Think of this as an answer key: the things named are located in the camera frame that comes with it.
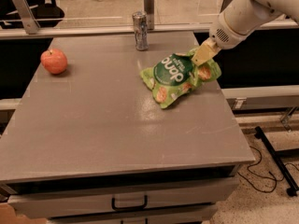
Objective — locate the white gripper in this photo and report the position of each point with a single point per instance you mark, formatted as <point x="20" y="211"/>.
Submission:
<point x="224" y="34"/>

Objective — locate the green rice chip bag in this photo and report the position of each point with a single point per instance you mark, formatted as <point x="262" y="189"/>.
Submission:
<point x="176" y="75"/>

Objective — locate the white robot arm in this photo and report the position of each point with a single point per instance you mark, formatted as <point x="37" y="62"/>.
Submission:
<point x="287" y="7"/>

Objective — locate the silver redbull can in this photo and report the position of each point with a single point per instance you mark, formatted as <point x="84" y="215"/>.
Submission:
<point x="140" y="29"/>

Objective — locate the red apple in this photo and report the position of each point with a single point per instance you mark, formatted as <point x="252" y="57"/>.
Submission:
<point x="54" y="61"/>

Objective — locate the black stand base bar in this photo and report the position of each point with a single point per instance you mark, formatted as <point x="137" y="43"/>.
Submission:
<point x="293" y="189"/>

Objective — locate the lower grey drawer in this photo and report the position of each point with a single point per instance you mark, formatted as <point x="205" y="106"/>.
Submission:
<point x="185" y="214"/>

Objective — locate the black office chair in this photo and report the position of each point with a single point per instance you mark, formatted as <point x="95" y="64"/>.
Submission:
<point x="47" y="13"/>

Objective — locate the middle metal bracket post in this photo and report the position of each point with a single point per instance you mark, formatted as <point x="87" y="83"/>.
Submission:
<point x="149" y="8"/>

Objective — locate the grey drawer with black handle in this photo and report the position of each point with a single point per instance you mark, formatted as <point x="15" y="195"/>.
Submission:
<point x="125" y="198"/>

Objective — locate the left metal bracket post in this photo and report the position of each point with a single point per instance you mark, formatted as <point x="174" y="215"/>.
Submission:
<point x="28" y="20"/>

